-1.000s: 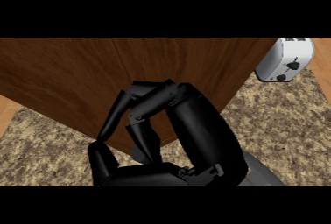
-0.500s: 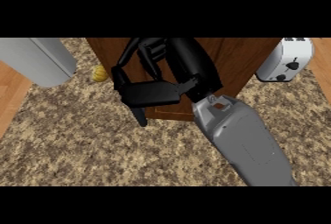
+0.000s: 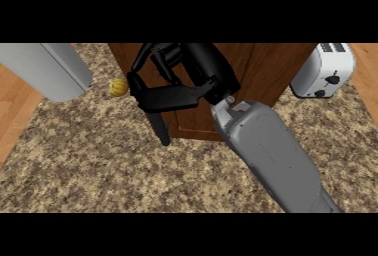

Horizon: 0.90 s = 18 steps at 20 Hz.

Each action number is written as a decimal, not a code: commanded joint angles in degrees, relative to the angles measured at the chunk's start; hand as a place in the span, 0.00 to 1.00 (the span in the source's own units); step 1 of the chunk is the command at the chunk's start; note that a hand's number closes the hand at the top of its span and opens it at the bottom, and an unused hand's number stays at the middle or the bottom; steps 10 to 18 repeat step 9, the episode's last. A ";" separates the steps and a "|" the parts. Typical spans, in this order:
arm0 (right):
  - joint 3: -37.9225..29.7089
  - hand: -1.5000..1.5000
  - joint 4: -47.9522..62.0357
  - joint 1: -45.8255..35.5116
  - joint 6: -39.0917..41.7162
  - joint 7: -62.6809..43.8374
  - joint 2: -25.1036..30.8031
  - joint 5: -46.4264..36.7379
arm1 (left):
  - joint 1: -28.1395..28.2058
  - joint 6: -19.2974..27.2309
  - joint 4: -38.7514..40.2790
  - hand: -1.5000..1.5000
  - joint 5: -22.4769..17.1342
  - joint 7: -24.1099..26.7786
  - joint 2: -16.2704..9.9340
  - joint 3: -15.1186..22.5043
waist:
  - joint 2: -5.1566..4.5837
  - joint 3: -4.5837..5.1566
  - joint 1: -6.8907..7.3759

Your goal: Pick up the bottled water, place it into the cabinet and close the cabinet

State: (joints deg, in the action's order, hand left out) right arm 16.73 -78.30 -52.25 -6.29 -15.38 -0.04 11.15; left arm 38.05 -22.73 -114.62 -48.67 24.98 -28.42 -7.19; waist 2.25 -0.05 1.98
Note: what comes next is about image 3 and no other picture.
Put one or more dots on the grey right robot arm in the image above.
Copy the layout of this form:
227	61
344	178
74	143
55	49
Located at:
275	156

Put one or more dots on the white toaster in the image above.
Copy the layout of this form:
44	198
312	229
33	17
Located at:
325	71

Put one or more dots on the brown wooden cabinet door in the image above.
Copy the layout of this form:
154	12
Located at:
266	73

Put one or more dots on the pale grey appliance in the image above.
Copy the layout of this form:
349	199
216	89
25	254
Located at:
46	70

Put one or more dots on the yellow cupcake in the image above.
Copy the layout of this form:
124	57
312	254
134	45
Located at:
118	87

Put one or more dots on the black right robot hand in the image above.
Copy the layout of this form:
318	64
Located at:
167	96

